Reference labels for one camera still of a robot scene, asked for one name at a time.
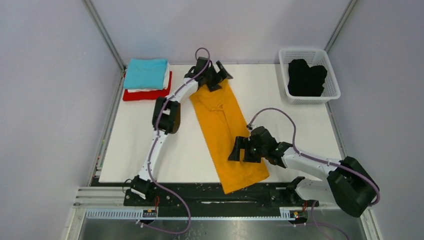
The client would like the right controller board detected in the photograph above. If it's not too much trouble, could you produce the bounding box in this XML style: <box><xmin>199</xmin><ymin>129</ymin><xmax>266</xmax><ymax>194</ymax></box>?
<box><xmin>289</xmin><ymin>210</ymin><xmax>304</xmax><ymax>219</ymax></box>

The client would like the white slotted cable duct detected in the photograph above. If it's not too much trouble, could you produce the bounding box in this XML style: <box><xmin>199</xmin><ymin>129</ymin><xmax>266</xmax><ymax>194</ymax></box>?
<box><xmin>85</xmin><ymin>207</ymin><xmax>300</xmax><ymax>221</ymax></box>

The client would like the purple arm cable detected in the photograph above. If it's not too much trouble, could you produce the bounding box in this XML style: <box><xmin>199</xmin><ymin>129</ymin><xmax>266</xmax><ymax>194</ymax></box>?
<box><xmin>246</xmin><ymin>107</ymin><xmax>382</xmax><ymax>240</ymax></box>
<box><xmin>135</xmin><ymin>47</ymin><xmax>212</xmax><ymax>235</ymax></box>

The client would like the left aluminium corner post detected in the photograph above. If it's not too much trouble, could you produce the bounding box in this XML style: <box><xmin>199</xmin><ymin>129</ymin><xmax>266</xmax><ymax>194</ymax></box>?
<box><xmin>82</xmin><ymin>0</ymin><xmax>126</xmax><ymax>71</ymax></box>

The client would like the yellow t shirt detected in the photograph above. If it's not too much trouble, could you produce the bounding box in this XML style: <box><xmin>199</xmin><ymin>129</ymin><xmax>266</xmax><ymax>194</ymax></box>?
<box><xmin>189</xmin><ymin>79</ymin><xmax>270</xmax><ymax>194</ymax></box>

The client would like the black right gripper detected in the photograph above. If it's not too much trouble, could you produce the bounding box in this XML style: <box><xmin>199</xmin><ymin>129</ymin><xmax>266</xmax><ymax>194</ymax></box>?
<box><xmin>228</xmin><ymin>135</ymin><xmax>268</xmax><ymax>164</ymax></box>

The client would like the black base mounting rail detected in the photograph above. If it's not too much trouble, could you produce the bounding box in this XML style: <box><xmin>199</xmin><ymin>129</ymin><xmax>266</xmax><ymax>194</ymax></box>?
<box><xmin>91</xmin><ymin>177</ymin><xmax>352</xmax><ymax>219</ymax></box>

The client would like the aluminium corner post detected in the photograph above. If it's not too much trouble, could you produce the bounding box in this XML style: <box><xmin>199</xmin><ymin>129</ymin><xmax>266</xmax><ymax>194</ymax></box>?
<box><xmin>82</xmin><ymin>0</ymin><xmax>126</xmax><ymax>71</ymax></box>
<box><xmin>324</xmin><ymin>0</ymin><xmax>358</xmax><ymax>53</ymax></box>

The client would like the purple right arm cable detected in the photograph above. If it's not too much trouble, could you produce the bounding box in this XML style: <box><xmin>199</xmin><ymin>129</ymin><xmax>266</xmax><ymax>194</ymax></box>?
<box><xmin>246</xmin><ymin>107</ymin><xmax>382</xmax><ymax>240</ymax></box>

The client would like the folded cyan t shirt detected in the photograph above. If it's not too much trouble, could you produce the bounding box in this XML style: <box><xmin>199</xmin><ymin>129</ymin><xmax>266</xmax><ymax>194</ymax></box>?
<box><xmin>123</xmin><ymin>58</ymin><xmax>169</xmax><ymax>90</ymax></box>

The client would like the controller board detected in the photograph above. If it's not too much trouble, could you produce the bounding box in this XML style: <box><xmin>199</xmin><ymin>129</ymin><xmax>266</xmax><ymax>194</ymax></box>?
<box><xmin>289</xmin><ymin>210</ymin><xmax>304</xmax><ymax>219</ymax></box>
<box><xmin>142</xmin><ymin>207</ymin><xmax>158</xmax><ymax>219</ymax></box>

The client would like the white plastic laundry basket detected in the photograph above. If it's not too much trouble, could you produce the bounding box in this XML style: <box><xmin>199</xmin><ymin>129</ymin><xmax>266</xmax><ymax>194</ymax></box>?
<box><xmin>278</xmin><ymin>47</ymin><xmax>341</xmax><ymax>105</ymax></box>

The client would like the left controller board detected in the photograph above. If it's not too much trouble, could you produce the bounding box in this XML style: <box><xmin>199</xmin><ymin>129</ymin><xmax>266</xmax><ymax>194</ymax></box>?
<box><xmin>142</xmin><ymin>207</ymin><xmax>158</xmax><ymax>219</ymax></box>

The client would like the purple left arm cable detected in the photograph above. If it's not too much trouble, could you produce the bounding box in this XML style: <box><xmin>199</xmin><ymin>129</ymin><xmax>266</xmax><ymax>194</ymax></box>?
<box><xmin>135</xmin><ymin>47</ymin><xmax>212</xmax><ymax>235</ymax></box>

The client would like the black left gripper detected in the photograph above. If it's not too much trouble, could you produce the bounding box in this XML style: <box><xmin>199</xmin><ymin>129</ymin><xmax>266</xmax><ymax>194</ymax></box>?
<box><xmin>203</xmin><ymin>61</ymin><xmax>231</xmax><ymax>92</ymax></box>

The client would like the black t shirt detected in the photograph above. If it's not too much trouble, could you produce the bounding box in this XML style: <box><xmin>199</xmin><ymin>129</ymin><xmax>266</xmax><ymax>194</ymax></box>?
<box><xmin>288</xmin><ymin>59</ymin><xmax>328</xmax><ymax>97</ymax></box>

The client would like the right aluminium corner post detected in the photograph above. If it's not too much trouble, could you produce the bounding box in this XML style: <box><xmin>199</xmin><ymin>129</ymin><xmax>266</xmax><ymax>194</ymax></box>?
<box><xmin>324</xmin><ymin>0</ymin><xmax>358</xmax><ymax>53</ymax></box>

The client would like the folded red t shirt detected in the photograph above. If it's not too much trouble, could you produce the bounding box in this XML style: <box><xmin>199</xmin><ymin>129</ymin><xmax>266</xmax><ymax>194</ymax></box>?
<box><xmin>122</xmin><ymin>71</ymin><xmax>172</xmax><ymax>102</ymax></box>

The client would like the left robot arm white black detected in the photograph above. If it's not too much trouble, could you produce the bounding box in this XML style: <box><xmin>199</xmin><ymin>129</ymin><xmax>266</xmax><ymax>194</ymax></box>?
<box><xmin>129</xmin><ymin>57</ymin><xmax>233</xmax><ymax>206</ymax></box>

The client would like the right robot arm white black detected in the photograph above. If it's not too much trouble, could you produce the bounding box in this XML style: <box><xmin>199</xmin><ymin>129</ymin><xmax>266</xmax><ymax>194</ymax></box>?
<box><xmin>228</xmin><ymin>126</ymin><xmax>379</xmax><ymax>218</ymax></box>

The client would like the folded white t shirt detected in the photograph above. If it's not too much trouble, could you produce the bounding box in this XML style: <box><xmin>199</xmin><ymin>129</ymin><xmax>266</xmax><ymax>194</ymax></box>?
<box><xmin>128</xmin><ymin>63</ymin><xmax>170</xmax><ymax>93</ymax></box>

